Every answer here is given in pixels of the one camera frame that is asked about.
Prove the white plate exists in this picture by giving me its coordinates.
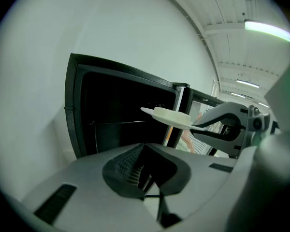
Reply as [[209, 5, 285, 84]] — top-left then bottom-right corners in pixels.
[[140, 107, 209, 131]]

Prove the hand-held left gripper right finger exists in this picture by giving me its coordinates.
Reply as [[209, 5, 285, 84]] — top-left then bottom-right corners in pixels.
[[144, 143, 238, 229]]

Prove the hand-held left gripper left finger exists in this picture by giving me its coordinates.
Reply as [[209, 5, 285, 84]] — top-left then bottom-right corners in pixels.
[[21, 143, 160, 232]]

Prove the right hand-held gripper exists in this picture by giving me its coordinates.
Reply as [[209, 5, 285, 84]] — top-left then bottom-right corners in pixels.
[[190, 101, 272, 159]]

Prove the black microwave oven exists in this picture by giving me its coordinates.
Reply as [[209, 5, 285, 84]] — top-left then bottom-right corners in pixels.
[[64, 53, 232, 160]]

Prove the black and white striped blanket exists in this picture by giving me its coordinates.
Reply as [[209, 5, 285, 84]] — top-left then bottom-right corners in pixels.
[[192, 138, 207, 155]]

